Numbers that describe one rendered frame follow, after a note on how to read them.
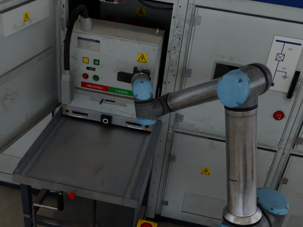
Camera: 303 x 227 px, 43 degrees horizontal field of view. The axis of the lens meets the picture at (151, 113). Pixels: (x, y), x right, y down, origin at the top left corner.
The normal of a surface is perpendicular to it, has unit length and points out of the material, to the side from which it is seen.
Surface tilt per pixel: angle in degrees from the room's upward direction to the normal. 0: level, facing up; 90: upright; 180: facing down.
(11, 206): 0
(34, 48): 90
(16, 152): 90
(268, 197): 5
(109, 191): 0
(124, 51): 90
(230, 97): 83
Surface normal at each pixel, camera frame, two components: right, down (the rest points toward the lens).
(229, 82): -0.74, 0.19
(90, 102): -0.18, 0.51
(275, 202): 0.17, -0.86
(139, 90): 0.09, 0.22
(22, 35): 0.93, 0.28
